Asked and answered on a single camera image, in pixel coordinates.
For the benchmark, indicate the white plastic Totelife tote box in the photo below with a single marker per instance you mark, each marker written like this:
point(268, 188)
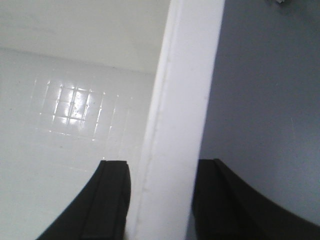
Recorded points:
point(88, 80)

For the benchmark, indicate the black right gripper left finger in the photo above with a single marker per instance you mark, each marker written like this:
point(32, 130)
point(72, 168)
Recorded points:
point(99, 211)

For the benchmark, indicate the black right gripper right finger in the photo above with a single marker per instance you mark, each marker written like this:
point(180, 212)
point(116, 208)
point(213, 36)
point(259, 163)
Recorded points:
point(225, 207)

